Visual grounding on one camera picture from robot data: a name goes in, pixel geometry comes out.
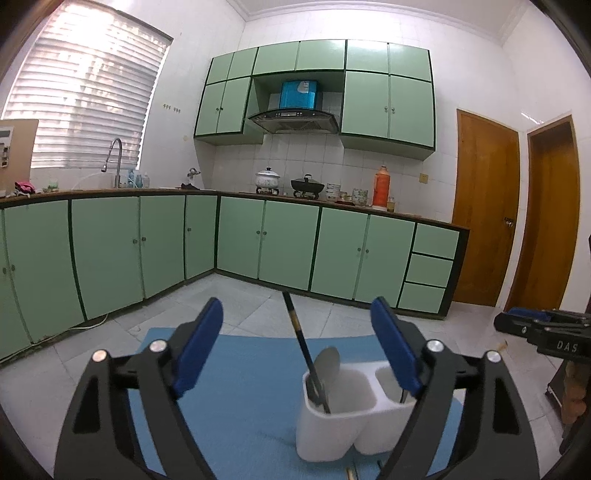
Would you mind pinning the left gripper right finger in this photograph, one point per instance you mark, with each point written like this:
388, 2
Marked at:
494, 438

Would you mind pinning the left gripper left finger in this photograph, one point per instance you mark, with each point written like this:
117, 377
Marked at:
98, 439

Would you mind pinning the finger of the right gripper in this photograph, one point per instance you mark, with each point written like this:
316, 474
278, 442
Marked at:
513, 325
549, 315

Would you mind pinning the large silver spoon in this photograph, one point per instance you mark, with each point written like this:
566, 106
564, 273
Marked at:
326, 365

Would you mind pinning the black chopstick gold band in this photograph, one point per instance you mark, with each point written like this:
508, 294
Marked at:
304, 350

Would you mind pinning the green lower kitchen cabinets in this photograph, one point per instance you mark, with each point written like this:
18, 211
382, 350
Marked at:
72, 257

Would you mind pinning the green kitchen cabinets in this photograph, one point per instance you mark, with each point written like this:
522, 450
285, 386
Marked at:
382, 94
72, 257

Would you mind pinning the green upper kitchen cabinets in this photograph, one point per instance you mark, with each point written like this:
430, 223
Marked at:
382, 94

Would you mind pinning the person's right hand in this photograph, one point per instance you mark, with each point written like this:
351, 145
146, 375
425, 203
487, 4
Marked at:
574, 404

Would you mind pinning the brown wooden door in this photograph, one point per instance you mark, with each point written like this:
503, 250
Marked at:
552, 218
486, 203

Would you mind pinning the white two-compartment utensil holder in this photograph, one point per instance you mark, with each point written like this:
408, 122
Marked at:
366, 415

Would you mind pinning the blue table cloth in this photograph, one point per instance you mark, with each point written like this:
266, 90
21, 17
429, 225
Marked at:
243, 414

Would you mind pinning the small glass jar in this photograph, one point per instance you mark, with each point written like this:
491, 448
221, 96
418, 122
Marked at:
391, 205

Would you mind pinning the orange thermos flask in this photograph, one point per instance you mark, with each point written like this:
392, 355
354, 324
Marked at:
382, 181

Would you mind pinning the patterned ceramic jar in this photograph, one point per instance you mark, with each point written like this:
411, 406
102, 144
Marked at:
332, 191
360, 196

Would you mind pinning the black wok with lid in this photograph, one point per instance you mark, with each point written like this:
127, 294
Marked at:
307, 187

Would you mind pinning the pink cloth on counter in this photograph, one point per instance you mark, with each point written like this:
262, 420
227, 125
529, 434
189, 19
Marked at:
24, 188

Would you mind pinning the white enamel pot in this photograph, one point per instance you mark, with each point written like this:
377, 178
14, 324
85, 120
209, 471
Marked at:
267, 182

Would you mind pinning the black range hood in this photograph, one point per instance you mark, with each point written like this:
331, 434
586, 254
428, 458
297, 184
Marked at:
286, 121

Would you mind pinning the blue box on hood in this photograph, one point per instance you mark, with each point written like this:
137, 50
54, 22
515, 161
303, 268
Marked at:
300, 94

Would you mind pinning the cardboard box with label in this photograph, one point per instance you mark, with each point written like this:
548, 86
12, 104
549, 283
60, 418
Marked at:
17, 144

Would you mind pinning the white window blinds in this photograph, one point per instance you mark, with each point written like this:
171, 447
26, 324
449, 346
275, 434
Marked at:
89, 80

